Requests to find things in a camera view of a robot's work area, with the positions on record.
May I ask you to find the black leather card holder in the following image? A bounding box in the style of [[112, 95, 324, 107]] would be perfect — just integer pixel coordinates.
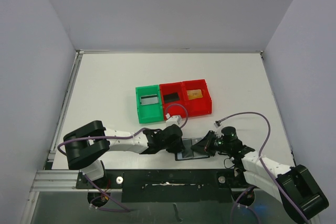
[[175, 137, 210, 161]]

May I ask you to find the red plastic bin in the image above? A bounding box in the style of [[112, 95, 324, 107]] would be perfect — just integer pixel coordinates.
[[182, 79, 212, 117], [159, 82, 187, 120]]

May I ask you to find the green plastic bin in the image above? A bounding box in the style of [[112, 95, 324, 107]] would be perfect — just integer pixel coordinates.
[[135, 85, 163, 124]]

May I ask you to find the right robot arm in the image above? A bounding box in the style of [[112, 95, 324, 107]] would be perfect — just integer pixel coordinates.
[[191, 126, 329, 223]]

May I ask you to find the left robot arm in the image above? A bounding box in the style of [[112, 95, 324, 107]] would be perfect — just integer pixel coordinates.
[[57, 120, 185, 188]]

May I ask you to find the black credit card in bin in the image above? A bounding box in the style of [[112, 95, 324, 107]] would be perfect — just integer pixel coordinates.
[[163, 92, 180, 104]]

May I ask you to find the silver credit card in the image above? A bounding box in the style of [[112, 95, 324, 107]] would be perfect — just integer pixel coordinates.
[[140, 94, 159, 105]]

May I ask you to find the gold credit card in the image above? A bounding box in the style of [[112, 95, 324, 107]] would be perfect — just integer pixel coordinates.
[[187, 89, 203, 100]]

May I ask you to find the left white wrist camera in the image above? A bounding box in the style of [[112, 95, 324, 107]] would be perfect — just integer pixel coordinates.
[[165, 115, 182, 127]]

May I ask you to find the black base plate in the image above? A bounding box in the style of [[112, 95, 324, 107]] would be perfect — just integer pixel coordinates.
[[76, 167, 265, 204]]

